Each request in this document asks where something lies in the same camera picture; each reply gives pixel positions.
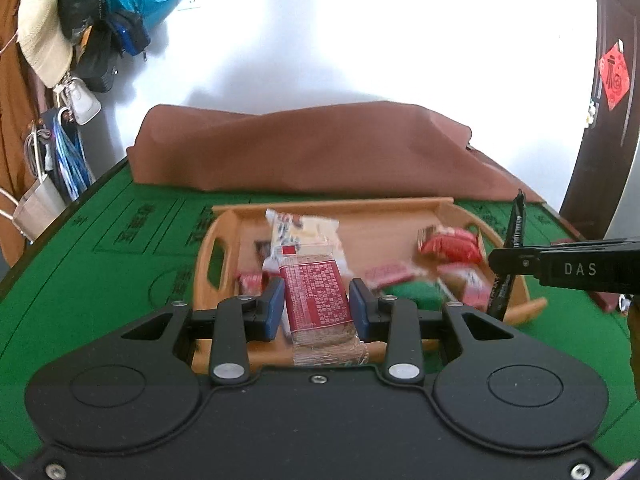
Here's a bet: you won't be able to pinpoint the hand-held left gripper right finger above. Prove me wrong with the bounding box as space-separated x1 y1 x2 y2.
348 277 516 385

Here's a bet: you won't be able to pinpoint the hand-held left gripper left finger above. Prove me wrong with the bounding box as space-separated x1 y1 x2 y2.
120 276 286 386

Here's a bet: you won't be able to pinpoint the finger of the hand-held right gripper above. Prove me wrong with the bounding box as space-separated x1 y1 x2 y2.
487 244 547 277

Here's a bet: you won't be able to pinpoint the red label grain bar packet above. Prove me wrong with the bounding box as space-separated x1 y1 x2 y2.
272 252 371 368

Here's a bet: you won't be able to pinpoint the black stick packet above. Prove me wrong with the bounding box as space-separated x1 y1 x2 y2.
487 189 527 322

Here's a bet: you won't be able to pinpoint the red nut snack packet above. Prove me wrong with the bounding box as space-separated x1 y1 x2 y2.
416 226 484 264

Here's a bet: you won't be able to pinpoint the wooden tray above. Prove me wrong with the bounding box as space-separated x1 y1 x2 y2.
192 197 548 375

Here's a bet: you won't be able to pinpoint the small red snack packet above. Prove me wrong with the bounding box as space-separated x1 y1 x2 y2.
238 271 267 296

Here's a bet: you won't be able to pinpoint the flat red snack packet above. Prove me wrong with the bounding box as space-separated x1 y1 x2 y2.
364 263 418 291

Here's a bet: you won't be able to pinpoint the red white snack packet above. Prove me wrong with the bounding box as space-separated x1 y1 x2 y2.
437 264 495 312

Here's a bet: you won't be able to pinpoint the green snack packet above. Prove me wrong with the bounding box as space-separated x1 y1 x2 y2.
387 281 447 312

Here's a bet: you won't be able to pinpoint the dark brown door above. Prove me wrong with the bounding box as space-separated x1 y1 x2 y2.
557 0 640 246

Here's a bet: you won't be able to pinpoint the brown cloth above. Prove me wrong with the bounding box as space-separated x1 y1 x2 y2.
126 101 546 204

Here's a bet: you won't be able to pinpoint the red door decoration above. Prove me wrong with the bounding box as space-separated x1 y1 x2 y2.
598 42 632 112

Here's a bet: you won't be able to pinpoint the white paper bag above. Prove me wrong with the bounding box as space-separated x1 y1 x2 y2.
0 172 66 241

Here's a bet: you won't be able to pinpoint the small white bag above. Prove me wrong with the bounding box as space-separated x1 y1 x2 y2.
55 76 102 126

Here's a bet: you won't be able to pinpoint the dark blue pouch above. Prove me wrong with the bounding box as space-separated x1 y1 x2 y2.
107 10 151 58

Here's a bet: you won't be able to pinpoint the straw hat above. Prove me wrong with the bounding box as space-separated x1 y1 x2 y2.
17 0 76 90

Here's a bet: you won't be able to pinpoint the blue lanyards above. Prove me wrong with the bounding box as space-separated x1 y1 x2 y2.
40 107 96 201

